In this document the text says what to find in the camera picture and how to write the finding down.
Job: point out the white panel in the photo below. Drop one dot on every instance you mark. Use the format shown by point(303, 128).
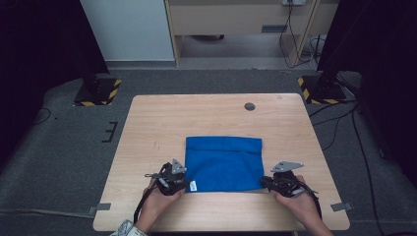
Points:
point(128, 29)

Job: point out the grey tape strip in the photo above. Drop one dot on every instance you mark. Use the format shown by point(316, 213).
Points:
point(101, 207)
point(341, 206)

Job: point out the grey round table grommet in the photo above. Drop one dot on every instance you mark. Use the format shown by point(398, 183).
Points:
point(250, 106)

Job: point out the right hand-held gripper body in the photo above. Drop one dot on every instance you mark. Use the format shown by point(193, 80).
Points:
point(286, 183)

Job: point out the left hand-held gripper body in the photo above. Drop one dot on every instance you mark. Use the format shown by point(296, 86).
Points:
point(170, 182)

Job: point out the black curtain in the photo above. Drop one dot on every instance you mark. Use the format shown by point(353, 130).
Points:
point(380, 49)
point(39, 49)

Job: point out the person's left hand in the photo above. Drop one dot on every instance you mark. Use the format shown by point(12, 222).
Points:
point(157, 205)

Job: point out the blue cloth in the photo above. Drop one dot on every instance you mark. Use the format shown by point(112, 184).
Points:
point(224, 164)

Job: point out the white power strip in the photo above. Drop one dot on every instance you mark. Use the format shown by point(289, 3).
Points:
point(294, 2)

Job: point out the light wooden desk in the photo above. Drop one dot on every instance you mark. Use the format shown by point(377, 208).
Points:
point(229, 18)

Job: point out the person's right hand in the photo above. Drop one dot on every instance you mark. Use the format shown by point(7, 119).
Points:
point(303, 205)

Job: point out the dark round object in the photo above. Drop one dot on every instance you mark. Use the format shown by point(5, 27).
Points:
point(207, 37)

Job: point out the black stand with striped base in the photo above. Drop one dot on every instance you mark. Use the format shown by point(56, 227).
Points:
point(323, 91)
point(98, 93)

